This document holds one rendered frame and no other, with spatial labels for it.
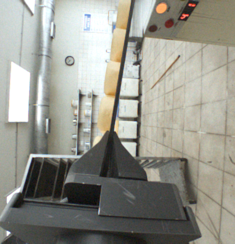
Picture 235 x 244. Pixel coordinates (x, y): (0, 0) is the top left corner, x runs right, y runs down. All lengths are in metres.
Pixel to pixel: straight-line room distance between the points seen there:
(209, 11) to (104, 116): 0.60
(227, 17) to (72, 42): 4.88
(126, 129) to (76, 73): 2.58
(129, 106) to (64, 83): 2.37
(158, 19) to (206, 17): 0.19
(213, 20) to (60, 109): 4.41
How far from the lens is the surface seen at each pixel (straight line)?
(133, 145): 3.86
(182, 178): 1.65
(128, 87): 3.89
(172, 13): 0.60
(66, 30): 5.57
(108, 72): 0.18
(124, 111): 3.74
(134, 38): 0.66
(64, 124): 4.61
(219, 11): 0.70
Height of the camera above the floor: 0.97
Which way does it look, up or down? 4 degrees down
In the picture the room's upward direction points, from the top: 88 degrees counter-clockwise
